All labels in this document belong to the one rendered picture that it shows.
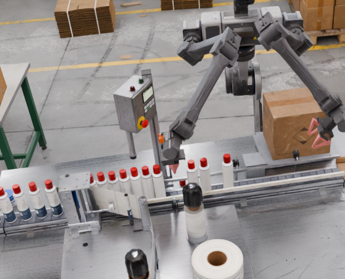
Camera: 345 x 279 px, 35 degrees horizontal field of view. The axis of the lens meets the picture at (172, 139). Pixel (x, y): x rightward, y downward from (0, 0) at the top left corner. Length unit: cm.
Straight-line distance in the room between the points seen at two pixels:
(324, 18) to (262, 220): 345
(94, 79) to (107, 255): 329
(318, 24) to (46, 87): 279
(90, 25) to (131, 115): 414
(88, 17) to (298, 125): 403
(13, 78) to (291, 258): 254
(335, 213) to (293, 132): 46
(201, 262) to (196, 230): 24
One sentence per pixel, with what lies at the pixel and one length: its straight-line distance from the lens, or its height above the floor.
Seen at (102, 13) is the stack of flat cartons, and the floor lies 24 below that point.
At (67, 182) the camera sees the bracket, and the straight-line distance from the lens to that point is 242.
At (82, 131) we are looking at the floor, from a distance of 477.
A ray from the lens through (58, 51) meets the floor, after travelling 621.
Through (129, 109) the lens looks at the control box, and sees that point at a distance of 231.
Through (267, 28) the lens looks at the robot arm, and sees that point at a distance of 229.
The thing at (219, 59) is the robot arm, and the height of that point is 159.
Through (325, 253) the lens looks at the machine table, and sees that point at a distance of 245.
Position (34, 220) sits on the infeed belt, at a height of 88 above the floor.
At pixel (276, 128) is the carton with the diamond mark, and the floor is 106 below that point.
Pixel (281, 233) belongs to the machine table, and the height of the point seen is 83.
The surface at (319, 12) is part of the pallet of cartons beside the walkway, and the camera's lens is 567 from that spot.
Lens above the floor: 266
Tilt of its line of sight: 36 degrees down
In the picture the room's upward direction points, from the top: 7 degrees counter-clockwise
